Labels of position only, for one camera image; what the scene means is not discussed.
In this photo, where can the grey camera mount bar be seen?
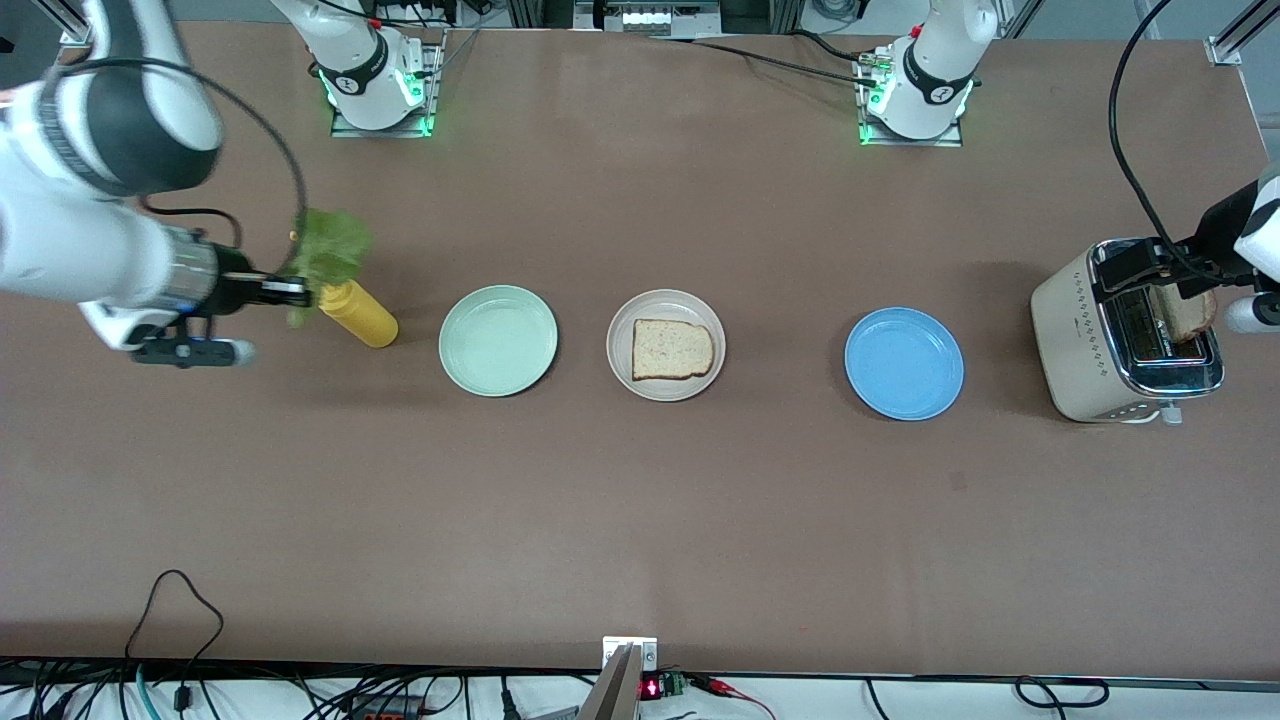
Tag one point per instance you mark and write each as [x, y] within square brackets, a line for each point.
[612, 695]

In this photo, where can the beige chrome toaster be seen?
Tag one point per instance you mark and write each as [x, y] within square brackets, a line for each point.
[1075, 340]

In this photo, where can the black box with lit panel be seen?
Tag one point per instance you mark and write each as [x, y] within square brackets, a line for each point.
[650, 18]

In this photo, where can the circuit board with red display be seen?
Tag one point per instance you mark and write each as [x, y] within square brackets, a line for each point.
[652, 687]

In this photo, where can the green lettuce leaf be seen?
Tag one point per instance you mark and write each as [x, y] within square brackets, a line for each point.
[335, 250]

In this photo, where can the brown bread slice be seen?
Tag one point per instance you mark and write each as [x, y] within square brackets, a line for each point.
[1190, 318]
[672, 350]

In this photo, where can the beige plate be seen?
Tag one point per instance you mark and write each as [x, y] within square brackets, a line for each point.
[670, 305]

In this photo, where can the blue plate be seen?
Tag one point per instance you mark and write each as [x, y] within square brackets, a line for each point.
[904, 363]

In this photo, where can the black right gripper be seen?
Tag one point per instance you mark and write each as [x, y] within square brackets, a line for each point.
[233, 279]

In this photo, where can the aluminium table corner bracket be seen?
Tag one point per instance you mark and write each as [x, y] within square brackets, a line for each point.
[65, 22]
[1222, 50]

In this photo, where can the white metal mounting bracket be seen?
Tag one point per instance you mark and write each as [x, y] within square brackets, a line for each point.
[648, 655]

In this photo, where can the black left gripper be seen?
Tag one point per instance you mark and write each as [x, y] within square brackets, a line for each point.
[1219, 232]

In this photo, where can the yellow squeeze mustard bottle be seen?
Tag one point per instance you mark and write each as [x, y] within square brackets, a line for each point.
[365, 320]

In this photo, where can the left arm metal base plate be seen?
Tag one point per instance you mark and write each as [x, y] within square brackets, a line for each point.
[952, 141]

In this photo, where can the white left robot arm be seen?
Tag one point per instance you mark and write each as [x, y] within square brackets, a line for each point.
[930, 70]

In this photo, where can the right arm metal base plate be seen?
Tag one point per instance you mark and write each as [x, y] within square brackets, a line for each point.
[432, 80]

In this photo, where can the light green plate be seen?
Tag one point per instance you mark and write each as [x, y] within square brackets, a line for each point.
[498, 340]

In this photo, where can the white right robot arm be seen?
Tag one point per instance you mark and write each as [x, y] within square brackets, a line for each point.
[80, 250]

